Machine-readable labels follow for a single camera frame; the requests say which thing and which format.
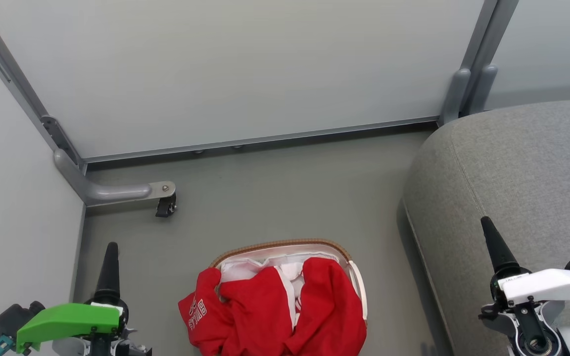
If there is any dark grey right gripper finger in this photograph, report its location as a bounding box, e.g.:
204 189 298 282
480 216 531 280

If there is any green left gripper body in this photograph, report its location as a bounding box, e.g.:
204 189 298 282
16 301 153 356

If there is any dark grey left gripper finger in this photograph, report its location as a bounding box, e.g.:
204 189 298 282
94 242 128 306

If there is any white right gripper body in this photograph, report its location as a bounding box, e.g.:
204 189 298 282
479 268 570 356

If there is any red and white garment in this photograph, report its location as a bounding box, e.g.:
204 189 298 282
178 257 368 356

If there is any grey fabric sofa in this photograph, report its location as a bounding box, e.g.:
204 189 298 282
397 97 570 356

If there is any black caster wheel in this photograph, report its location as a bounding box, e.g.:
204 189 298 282
155 193 177 218

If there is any white mesh basket liner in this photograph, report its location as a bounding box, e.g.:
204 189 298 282
219 253 351 328

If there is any white laundry basket brown rim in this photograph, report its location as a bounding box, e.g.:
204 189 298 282
209 238 369 356

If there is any grey partition foot bracket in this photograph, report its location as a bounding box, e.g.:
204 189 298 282
53 148 177 207

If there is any grey partition post with feet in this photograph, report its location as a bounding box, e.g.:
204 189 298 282
437 0 519 126

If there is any grey aluminium partition rail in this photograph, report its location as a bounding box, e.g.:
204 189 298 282
81 116 440 164

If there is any grey partition corner post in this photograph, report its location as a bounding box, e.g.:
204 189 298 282
0 10 88 175

